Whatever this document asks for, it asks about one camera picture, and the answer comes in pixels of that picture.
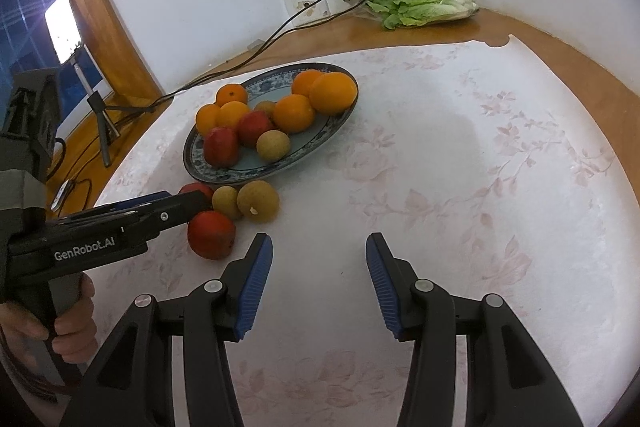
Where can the person's left hand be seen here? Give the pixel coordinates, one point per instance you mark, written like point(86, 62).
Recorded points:
point(75, 332)

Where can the large orange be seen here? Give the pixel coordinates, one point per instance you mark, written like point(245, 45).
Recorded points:
point(332, 93)

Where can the large brown pear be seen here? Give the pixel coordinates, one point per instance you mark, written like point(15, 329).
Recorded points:
point(257, 201)

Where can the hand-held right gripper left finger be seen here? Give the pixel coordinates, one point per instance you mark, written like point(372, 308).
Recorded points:
point(255, 292)

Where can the small tripod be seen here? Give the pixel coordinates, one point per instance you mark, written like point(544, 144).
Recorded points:
point(96, 103)

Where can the white power bank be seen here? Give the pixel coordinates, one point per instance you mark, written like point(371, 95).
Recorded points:
point(60, 196)

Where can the orange with stem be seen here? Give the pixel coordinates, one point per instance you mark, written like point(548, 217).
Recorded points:
point(231, 94)

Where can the red apple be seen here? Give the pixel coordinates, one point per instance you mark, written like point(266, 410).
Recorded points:
point(197, 189)
point(211, 237)
point(221, 147)
point(255, 127)

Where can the white floral tablecloth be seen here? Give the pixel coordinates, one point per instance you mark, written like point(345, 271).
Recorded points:
point(450, 232)

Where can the small brown pear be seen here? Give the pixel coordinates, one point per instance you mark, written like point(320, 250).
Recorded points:
point(265, 107)

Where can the small orange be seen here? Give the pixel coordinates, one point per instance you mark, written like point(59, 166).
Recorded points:
point(206, 118)

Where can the bagged romaine lettuce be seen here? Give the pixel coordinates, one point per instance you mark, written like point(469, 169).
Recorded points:
point(415, 2)

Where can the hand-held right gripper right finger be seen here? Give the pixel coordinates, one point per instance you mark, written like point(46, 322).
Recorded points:
point(382, 292)

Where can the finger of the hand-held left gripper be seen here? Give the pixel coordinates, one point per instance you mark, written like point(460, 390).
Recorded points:
point(130, 203)
point(170, 214)

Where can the blue patterned plate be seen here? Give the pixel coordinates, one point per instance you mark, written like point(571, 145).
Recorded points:
point(305, 142)

